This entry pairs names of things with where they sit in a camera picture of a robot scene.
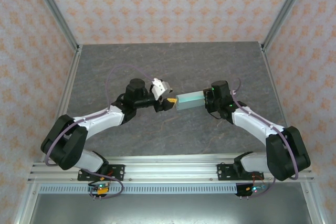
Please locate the grey metal panel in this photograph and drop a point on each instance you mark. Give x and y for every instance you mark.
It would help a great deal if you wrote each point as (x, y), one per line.
(168, 208)

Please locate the circuit board with black bracket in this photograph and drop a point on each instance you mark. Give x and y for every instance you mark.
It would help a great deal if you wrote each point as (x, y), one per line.
(249, 190)

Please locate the aluminium mounting rail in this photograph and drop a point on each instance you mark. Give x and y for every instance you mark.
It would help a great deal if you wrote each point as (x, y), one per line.
(170, 170)

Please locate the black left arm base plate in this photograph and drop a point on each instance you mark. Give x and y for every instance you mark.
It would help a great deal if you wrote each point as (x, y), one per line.
(118, 169)

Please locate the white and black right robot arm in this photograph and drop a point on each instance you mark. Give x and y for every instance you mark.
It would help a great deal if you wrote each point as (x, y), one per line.
(254, 121)

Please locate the light blue paper box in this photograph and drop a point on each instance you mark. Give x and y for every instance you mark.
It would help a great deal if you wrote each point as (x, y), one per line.
(190, 100)

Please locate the circuit board with yellow connector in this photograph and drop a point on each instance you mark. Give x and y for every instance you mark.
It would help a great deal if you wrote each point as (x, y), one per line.
(99, 189)

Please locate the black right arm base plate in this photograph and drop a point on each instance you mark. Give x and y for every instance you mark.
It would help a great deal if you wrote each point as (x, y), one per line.
(224, 171)

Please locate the aluminium frame leg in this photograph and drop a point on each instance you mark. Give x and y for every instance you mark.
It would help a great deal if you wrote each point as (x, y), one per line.
(313, 208)
(26, 205)

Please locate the aluminium table side rail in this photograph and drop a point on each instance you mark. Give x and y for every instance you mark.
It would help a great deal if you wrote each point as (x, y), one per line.
(68, 90)
(273, 77)

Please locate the aluminium frame post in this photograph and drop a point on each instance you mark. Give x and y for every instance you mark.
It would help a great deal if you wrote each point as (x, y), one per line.
(52, 9)
(286, 9)

